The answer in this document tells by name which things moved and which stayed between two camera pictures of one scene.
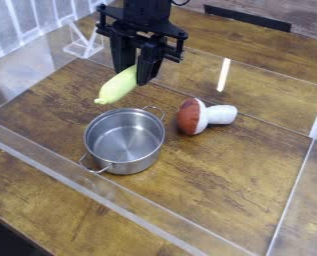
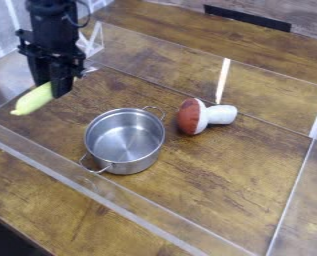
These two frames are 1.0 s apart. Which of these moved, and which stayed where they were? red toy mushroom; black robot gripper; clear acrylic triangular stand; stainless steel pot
Moved: black robot gripper
Stayed: clear acrylic triangular stand; stainless steel pot; red toy mushroom
